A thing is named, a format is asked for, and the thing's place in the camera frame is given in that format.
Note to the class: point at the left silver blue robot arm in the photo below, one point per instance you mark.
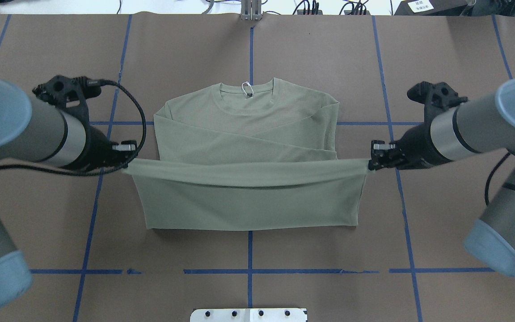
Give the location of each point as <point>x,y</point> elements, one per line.
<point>50,132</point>

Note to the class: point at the white hang loop tag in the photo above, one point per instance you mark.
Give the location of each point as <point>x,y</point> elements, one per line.
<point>247,89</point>

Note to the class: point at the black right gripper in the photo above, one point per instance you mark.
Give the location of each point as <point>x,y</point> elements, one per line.
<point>414,145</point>

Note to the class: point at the sage green long-sleeve shirt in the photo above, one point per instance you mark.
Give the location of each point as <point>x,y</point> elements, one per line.
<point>232,163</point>

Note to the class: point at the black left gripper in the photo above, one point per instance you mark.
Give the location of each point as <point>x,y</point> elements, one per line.
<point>97,149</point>

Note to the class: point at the aluminium frame post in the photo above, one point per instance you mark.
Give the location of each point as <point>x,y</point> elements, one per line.
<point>251,10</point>

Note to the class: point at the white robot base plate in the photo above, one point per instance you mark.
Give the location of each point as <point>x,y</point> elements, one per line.
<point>250,315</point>

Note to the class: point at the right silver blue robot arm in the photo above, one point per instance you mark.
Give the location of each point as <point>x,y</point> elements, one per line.
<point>455,128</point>

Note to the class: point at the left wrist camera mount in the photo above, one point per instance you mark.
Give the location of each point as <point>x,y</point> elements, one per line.
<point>61,90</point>

